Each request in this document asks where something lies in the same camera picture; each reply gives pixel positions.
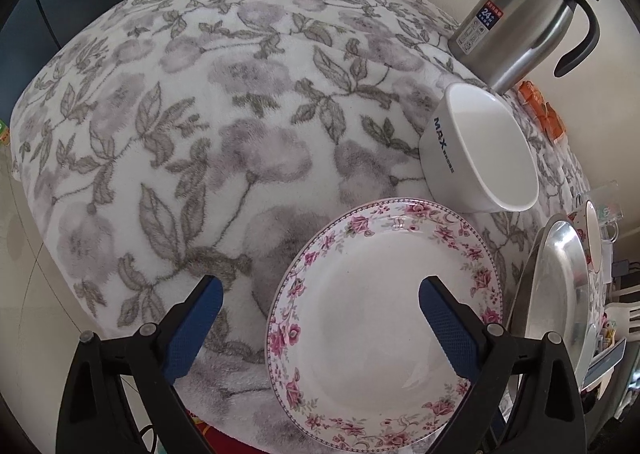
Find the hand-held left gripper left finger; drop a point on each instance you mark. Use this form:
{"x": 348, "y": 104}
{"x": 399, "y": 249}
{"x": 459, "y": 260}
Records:
{"x": 192, "y": 334}

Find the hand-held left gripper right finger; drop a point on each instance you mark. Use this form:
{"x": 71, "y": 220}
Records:
{"x": 447, "y": 329}

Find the pink floral rimmed plate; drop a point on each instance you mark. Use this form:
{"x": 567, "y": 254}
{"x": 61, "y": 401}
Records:
{"x": 370, "y": 294}

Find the metal basin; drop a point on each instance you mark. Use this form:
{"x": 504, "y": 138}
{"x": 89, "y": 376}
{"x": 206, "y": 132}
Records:
{"x": 555, "y": 294}

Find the white square bowl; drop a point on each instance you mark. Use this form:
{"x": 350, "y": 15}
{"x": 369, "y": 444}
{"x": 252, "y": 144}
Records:
{"x": 500, "y": 149}

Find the red cloth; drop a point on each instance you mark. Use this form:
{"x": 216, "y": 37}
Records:
{"x": 225, "y": 444}

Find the white plastic slatted object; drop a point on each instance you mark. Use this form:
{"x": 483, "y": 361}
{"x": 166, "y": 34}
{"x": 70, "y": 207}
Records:
{"x": 625, "y": 316}

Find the floral grey white blanket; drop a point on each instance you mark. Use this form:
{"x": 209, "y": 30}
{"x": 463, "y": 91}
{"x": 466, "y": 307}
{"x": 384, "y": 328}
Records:
{"x": 200, "y": 134}

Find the clear glass mug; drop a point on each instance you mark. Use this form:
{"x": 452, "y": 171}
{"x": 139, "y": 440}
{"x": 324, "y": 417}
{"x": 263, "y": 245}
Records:
{"x": 607, "y": 199}

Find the orange snack packet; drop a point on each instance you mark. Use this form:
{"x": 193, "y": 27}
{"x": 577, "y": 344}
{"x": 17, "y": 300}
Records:
{"x": 531, "y": 94}
{"x": 550, "y": 124}

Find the stainless steel thermos jug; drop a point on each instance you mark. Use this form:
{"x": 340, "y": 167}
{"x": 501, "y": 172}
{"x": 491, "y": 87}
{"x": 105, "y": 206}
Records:
{"x": 520, "y": 24}

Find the blue cabinet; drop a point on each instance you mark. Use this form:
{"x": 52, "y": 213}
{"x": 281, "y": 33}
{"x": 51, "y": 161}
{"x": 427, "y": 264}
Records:
{"x": 50, "y": 4}

